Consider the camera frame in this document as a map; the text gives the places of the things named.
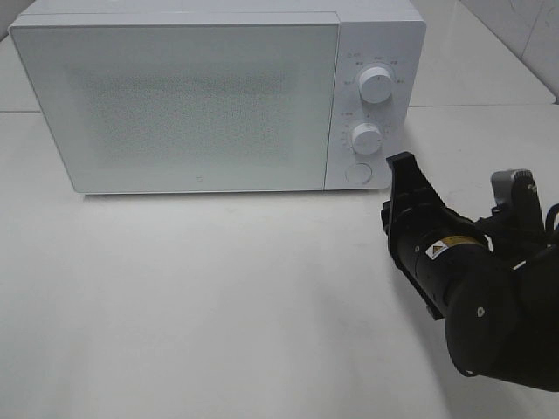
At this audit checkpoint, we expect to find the white microwave door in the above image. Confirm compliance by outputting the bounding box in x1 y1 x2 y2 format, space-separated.
12 23 338 194

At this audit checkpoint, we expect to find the round white door button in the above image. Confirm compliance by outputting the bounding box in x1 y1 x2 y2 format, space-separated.
345 163 373 185

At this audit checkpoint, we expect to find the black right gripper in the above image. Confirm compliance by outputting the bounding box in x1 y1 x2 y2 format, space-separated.
381 151 463 320

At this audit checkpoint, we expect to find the white timer knob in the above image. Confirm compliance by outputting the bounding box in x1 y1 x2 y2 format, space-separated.
350 123 383 155

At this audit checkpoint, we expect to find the white microwave oven body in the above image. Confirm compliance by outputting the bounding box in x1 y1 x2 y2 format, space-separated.
9 1 426 191

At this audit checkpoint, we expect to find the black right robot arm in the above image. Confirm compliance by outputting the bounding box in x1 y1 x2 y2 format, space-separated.
381 152 558 392

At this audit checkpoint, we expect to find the upper white power knob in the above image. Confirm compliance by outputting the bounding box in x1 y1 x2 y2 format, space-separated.
357 65 393 104

